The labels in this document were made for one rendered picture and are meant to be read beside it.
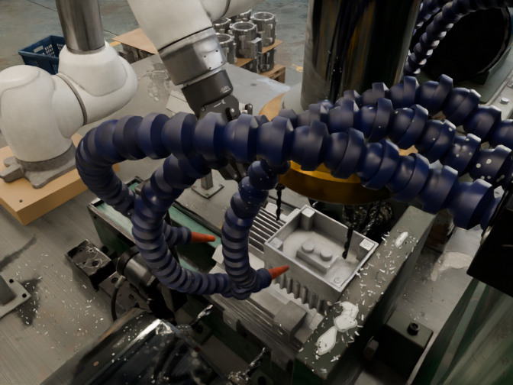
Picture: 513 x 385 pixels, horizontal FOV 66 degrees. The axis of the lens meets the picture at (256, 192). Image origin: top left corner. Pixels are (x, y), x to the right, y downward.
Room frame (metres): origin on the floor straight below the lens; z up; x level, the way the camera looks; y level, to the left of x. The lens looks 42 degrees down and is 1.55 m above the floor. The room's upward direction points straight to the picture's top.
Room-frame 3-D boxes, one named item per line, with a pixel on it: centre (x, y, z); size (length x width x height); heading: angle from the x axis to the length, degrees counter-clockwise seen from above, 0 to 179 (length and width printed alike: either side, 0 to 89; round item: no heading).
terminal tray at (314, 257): (0.35, -0.09, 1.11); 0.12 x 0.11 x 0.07; 50
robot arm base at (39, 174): (0.90, 0.62, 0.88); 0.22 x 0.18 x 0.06; 142
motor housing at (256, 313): (0.37, -0.06, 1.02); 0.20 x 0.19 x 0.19; 50
